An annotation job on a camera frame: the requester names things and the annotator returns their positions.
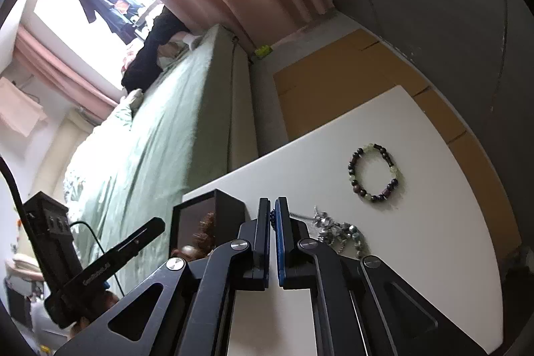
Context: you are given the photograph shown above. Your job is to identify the green bedsheet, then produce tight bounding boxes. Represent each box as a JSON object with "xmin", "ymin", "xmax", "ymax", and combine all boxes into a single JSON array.
[{"xmin": 62, "ymin": 24, "xmax": 222, "ymax": 290}]

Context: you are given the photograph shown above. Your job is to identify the thin black cable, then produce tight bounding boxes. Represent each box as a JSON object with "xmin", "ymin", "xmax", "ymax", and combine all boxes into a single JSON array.
[{"xmin": 67, "ymin": 220, "xmax": 126, "ymax": 297}]

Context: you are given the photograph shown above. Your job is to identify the dark cloth pile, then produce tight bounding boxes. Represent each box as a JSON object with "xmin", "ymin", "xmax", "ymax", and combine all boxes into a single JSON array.
[{"xmin": 121, "ymin": 5, "xmax": 197, "ymax": 92}]

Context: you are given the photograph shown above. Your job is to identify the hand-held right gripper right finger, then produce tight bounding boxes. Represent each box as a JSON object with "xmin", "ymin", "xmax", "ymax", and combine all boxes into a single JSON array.
[{"xmin": 275, "ymin": 196, "xmax": 495, "ymax": 356}]

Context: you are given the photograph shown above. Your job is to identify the bed with cream base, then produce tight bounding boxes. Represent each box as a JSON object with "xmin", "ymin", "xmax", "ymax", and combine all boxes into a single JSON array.
[{"xmin": 62, "ymin": 23, "xmax": 259, "ymax": 290}]

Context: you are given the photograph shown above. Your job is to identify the black box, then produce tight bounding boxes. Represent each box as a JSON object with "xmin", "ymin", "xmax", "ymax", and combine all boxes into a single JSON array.
[{"xmin": 169, "ymin": 189, "xmax": 253, "ymax": 261}]

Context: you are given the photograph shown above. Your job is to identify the silver metal charm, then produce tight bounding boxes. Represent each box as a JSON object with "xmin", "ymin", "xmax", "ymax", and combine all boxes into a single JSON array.
[{"xmin": 292, "ymin": 206, "xmax": 335, "ymax": 231}]

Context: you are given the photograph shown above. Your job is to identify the cream padded headboard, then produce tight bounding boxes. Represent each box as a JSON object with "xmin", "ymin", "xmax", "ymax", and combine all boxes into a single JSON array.
[{"xmin": 35, "ymin": 108, "xmax": 98, "ymax": 207}]

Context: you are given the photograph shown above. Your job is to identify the dark hanging clothes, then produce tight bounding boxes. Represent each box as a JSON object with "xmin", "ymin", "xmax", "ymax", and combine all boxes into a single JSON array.
[{"xmin": 74, "ymin": 0, "xmax": 145, "ymax": 45}]

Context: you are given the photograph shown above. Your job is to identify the pale pink hanging cloth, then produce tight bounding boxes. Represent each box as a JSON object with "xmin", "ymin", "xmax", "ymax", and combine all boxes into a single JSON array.
[{"xmin": 0, "ymin": 76, "xmax": 48, "ymax": 137}]

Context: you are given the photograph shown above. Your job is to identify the thick black cable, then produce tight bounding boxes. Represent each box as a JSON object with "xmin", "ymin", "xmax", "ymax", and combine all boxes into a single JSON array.
[{"xmin": 0, "ymin": 156, "xmax": 31, "ymax": 223}]

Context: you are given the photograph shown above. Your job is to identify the grey bead bracelet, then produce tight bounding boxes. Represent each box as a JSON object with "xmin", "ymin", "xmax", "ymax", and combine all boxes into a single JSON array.
[{"xmin": 318, "ymin": 220, "xmax": 370, "ymax": 259}]

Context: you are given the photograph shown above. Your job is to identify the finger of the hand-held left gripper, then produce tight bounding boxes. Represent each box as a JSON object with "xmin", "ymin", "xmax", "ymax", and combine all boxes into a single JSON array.
[{"xmin": 109, "ymin": 217, "xmax": 167, "ymax": 270}]

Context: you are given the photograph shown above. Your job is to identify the green and dark bead bracelet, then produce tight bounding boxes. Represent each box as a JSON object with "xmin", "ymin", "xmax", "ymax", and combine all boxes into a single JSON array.
[{"xmin": 347, "ymin": 142, "xmax": 402, "ymax": 203}]

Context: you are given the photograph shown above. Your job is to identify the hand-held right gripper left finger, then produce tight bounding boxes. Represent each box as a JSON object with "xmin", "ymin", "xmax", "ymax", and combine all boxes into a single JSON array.
[{"xmin": 54, "ymin": 197, "xmax": 272, "ymax": 356}]

